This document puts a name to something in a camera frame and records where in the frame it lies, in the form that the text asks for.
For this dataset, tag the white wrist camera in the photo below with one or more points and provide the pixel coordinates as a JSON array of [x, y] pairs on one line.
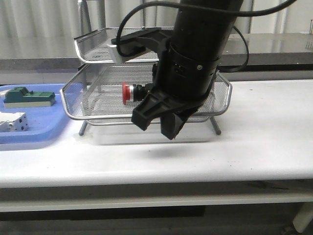
[[124, 52]]

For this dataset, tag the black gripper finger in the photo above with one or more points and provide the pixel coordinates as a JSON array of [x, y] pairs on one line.
[[156, 104], [172, 123]]

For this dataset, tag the grey stone counter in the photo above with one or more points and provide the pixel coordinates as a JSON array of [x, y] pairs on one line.
[[267, 52]]

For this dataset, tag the white table leg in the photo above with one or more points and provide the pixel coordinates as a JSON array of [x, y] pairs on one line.
[[303, 217]]

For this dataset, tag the red emergency stop button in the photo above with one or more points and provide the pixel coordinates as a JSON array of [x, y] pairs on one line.
[[134, 92]]

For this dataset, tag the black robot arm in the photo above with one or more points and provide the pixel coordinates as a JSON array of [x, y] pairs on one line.
[[197, 26]]

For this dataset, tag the blue plastic tray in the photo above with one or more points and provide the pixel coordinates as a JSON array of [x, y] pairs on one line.
[[44, 123]]

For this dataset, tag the white circuit breaker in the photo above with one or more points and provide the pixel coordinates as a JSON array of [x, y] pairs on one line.
[[13, 122]]

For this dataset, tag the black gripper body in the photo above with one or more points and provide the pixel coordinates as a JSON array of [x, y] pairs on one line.
[[186, 72]]

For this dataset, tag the green terminal block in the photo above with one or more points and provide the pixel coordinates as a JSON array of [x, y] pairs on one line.
[[21, 97]]

